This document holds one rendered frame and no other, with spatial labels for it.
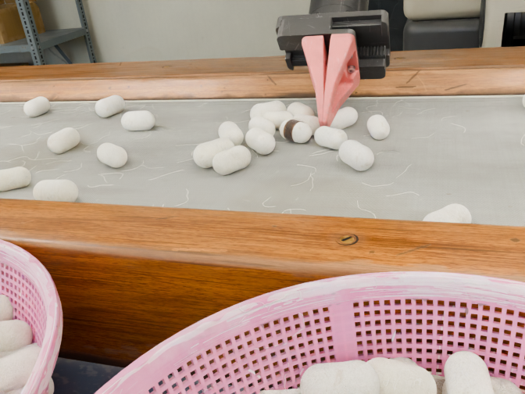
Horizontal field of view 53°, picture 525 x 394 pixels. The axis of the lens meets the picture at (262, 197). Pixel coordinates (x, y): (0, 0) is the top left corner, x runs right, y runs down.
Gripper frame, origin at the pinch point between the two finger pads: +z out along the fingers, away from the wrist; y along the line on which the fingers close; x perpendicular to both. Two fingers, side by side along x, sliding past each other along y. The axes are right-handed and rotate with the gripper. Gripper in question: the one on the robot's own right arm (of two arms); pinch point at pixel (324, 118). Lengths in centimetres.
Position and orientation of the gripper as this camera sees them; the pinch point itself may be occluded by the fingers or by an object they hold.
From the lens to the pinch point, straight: 48.1
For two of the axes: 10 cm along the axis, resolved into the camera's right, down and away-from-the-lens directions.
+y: 9.6, 0.4, -2.9
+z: -1.5, 9.1, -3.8
